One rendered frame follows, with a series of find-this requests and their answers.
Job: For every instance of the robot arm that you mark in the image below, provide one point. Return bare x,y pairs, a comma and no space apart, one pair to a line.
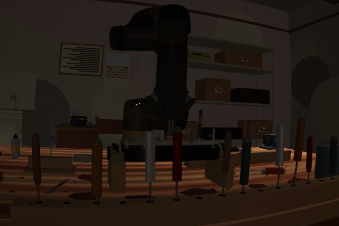
172,32

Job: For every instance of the blue bench vise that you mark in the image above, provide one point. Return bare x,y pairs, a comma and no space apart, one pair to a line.
269,138

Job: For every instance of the wooden chair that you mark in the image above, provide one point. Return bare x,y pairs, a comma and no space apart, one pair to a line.
108,126

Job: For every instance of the dark leather patch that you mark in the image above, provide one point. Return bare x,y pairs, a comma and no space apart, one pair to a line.
79,196

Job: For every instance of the white sink unit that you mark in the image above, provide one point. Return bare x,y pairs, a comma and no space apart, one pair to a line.
16,120

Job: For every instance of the wide brown cardboard box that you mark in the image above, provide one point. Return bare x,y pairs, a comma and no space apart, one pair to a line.
237,59

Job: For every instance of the white glue bottle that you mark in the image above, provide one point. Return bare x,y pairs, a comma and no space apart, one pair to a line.
15,148

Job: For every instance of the brown grey-capped tool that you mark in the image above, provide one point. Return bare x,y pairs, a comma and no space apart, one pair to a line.
299,141
97,167

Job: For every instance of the steel ruler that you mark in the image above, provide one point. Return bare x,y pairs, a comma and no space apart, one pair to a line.
57,186

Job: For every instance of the yellow-green flat box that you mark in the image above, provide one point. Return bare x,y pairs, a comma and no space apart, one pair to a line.
199,56

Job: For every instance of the framed wall notice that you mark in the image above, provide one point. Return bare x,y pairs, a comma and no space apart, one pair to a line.
81,59

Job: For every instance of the red grey-capped tool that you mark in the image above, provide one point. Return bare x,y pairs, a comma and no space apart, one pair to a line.
177,154

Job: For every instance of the white metal shelf unit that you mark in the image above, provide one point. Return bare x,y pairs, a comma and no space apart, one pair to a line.
238,70

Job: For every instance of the tan wooden block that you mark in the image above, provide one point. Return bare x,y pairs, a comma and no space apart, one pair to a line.
116,175
217,175

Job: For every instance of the tan wooden board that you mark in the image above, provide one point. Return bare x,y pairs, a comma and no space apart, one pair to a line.
260,155

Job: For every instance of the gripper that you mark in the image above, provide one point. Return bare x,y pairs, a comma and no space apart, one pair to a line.
171,80

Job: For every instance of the tall brown cardboard box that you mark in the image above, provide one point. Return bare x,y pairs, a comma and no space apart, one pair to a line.
212,89

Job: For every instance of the green grey-capped tool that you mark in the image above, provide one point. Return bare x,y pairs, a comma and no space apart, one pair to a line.
245,162

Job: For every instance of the stepped wooden block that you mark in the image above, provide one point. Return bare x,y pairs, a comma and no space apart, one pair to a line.
49,164

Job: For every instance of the black telephone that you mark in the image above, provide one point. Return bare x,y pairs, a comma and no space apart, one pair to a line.
80,121

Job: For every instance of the wooden tool rack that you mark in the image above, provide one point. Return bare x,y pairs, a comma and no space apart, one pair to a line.
169,210

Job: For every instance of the red screwdriver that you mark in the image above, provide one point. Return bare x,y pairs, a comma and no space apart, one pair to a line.
274,170

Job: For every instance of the wall calendar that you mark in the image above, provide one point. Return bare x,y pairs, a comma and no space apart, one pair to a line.
117,68

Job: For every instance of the black instrument case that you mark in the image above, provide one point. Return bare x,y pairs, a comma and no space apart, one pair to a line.
250,95
225,133

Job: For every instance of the purple pencil cup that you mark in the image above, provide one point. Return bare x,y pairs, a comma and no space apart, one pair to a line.
75,121

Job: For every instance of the wooden desk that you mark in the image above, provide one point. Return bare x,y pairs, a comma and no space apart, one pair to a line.
75,137

